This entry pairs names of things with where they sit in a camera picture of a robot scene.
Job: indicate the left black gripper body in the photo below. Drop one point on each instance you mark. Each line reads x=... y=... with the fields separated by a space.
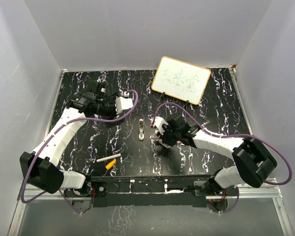
x=107 y=108

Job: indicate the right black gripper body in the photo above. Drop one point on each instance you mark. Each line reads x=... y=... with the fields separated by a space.
x=171 y=137

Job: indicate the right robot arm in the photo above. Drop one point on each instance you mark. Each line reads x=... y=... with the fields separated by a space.
x=253 y=162

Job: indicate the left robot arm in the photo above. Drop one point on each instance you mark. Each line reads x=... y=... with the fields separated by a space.
x=40 y=167

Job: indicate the white marker pen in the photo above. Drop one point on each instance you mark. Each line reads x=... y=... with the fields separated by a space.
x=108 y=158

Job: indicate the orange marker cap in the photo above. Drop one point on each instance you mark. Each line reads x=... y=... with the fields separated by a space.
x=110 y=164

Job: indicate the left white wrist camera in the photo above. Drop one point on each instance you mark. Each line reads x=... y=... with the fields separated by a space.
x=123 y=102

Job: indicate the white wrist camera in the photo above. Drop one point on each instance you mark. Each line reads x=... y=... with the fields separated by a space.
x=123 y=102
x=158 y=123

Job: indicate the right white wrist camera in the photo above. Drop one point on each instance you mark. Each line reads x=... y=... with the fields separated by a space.
x=158 y=123

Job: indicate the small whiteboard with wooden frame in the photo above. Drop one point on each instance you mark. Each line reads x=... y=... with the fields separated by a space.
x=181 y=80

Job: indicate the aluminium rail frame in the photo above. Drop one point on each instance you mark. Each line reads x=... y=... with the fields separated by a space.
x=154 y=206

